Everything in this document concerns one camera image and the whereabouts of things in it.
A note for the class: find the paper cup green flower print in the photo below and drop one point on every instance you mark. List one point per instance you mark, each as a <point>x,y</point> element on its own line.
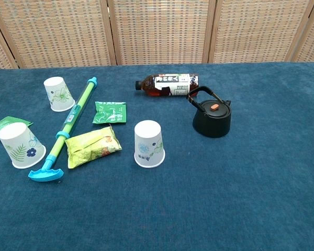
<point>58,95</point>

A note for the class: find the green blue water pump toy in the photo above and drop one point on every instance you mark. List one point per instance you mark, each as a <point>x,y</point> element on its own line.
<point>68,123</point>

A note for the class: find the green tea sachet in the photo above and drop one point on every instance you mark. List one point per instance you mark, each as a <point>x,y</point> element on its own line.
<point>5,122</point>
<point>110,113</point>

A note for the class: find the woven wooden folding screen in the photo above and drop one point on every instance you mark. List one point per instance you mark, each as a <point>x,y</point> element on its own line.
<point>159,31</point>

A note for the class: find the blue tablecloth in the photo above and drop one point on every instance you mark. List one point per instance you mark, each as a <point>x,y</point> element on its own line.
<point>225,196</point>

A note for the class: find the brown tea plastic bottle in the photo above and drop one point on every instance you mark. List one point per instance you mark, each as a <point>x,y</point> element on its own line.
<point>170,84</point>

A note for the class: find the paper cup fern blue flower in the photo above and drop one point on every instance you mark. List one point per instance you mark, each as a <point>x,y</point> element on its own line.
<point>19,146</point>

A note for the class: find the paper cup blue-green flower print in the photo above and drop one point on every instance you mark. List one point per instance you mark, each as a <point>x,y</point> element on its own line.
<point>148,142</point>

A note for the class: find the yellow-green tissue packet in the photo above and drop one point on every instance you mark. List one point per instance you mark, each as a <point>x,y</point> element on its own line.
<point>91,147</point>

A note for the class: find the black kettle orange knob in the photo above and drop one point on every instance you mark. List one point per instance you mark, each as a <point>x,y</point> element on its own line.
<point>212,121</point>

